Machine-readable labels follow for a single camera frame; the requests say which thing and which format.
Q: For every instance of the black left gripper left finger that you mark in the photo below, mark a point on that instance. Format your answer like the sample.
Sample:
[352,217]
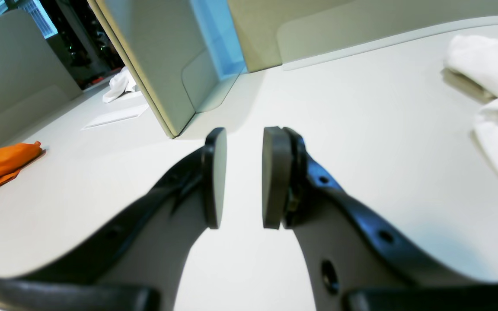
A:
[135,261]

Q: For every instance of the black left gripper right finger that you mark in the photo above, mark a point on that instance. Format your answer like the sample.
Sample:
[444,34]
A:
[356,260]

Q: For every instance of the orange cloth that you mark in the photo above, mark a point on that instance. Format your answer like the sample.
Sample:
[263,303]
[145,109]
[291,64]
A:
[14,158]

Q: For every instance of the white crumpled cloth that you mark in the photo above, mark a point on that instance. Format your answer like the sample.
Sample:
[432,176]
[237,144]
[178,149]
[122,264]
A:
[122,83]

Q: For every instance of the grey partition panel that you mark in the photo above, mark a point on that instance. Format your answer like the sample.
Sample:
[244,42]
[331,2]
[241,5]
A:
[183,54]

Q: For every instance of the grey far partition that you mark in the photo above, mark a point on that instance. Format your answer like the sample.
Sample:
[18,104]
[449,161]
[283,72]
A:
[33,81]

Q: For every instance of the grey base panel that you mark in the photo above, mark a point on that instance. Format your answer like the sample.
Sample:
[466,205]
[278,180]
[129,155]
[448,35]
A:
[278,32]

